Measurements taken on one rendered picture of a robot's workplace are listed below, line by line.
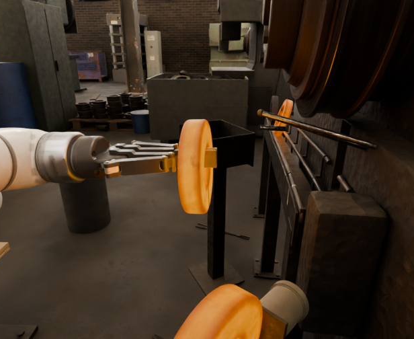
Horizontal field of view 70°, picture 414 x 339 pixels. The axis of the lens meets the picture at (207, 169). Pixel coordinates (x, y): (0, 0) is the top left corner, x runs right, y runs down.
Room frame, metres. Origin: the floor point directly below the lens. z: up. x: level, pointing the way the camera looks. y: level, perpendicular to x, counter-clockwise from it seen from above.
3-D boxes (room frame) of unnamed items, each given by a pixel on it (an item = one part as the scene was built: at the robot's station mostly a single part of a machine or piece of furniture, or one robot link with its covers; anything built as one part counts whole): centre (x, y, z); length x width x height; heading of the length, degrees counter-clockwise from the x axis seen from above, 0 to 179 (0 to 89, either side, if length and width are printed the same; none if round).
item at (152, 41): (10.52, 2.28, 1.03); 1.54 x 0.94 x 2.05; 82
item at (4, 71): (3.50, 2.34, 0.45); 0.59 x 0.59 x 0.89
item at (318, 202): (0.40, -0.21, 0.68); 0.11 x 0.08 x 0.24; 82
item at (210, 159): (0.46, 0.02, 0.84); 0.07 x 0.01 x 0.03; 82
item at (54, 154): (0.50, 0.25, 0.83); 0.09 x 0.06 x 0.09; 172
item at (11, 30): (3.87, 2.08, 0.75); 0.70 x 0.48 x 1.50; 172
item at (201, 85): (3.45, 0.07, 0.39); 1.03 x 0.83 x 0.79; 86
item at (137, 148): (0.49, 0.10, 0.84); 0.11 x 0.01 x 0.04; 83
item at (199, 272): (1.16, -0.03, 0.36); 0.26 x 0.20 x 0.72; 27
